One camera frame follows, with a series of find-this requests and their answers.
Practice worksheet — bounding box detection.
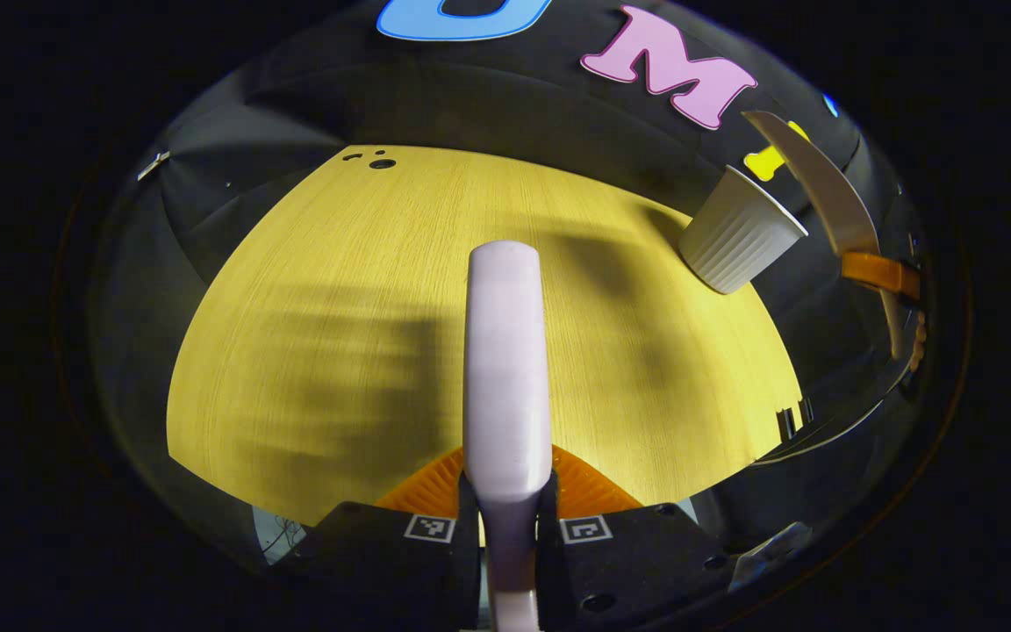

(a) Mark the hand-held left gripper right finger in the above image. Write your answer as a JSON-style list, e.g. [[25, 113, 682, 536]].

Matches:
[[536, 443, 735, 629]]

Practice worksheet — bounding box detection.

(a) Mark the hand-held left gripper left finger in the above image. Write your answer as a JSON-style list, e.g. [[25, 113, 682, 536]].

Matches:
[[273, 446, 482, 632]]

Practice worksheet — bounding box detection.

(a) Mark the white ribbed garbage bin cup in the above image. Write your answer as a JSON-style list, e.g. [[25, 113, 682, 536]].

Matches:
[[678, 165, 809, 295]]

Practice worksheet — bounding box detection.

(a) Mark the light purple small broom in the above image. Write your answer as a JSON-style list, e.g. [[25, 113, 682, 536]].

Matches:
[[462, 241, 555, 632]]

